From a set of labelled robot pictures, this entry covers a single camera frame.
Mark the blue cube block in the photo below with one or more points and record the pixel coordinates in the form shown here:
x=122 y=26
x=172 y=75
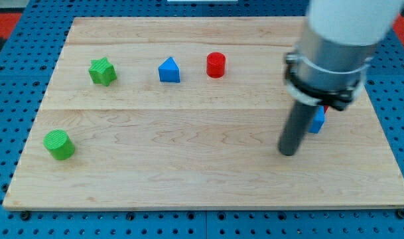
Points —
x=318 y=121

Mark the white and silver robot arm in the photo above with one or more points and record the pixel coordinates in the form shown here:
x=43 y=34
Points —
x=329 y=63

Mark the light wooden board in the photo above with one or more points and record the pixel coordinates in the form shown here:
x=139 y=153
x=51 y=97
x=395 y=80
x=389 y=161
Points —
x=201 y=144

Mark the blue triangular prism block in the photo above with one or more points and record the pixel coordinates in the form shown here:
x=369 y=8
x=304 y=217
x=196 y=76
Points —
x=169 y=71

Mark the red cylinder block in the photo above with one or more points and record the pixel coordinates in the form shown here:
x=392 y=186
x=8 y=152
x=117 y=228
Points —
x=215 y=64

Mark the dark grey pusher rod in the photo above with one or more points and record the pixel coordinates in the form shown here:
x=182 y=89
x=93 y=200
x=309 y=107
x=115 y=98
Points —
x=297 y=125

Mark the green star block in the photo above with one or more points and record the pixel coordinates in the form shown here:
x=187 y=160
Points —
x=102 y=72

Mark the green cylinder block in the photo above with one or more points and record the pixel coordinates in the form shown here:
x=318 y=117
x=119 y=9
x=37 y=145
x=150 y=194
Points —
x=58 y=144

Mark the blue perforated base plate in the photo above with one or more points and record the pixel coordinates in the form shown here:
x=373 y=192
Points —
x=27 y=60

